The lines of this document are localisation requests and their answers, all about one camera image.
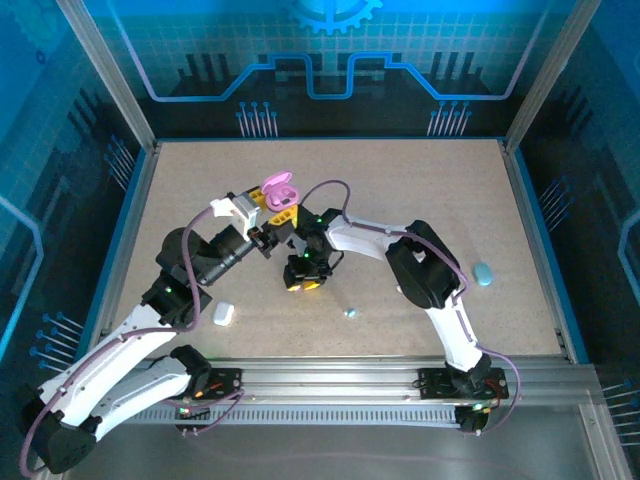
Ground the pink earbud charging case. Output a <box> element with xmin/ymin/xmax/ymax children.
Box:
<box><xmin>261</xmin><ymin>170</ymin><xmax>302</xmax><ymax>209</ymax></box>

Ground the small black LED controller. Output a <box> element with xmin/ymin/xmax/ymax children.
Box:
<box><xmin>457</xmin><ymin>402</ymin><xmax>494</xmax><ymax>434</ymax></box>
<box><xmin>174</xmin><ymin>402</ymin><xmax>211</xmax><ymax>431</ymax></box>

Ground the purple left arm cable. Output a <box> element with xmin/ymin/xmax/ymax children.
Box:
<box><xmin>18</xmin><ymin>204</ymin><xmax>247</xmax><ymax>479</ymax></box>

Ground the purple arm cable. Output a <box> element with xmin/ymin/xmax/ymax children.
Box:
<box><xmin>18</xmin><ymin>204</ymin><xmax>247</xmax><ymax>479</ymax></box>
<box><xmin>298</xmin><ymin>179</ymin><xmax>522</xmax><ymax>437</ymax></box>

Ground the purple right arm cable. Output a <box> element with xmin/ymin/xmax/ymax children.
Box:
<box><xmin>298</xmin><ymin>179</ymin><xmax>522</xmax><ymax>437</ymax></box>

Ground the aluminium side frame rail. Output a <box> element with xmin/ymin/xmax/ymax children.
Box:
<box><xmin>29</xmin><ymin>142</ymin><xmax>161</xmax><ymax>480</ymax></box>
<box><xmin>499</xmin><ymin>139</ymin><xmax>632</xmax><ymax>480</ymax></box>

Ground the aluminium mounting rail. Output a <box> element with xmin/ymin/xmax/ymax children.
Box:
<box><xmin>134</xmin><ymin>354</ymin><xmax>599</xmax><ymax>403</ymax></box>

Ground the slotted grey cable duct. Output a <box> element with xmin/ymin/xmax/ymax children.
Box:
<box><xmin>99</xmin><ymin>403</ymin><xmax>469</xmax><ymax>429</ymax></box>

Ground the aluminium frame post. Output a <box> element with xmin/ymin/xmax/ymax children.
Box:
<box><xmin>504</xmin><ymin>0</ymin><xmax>604</xmax><ymax>149</ymax></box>
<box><xmin>55</xmin><ymin>0</ymin><xmax>157</xmax><ymax>151</ymax></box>

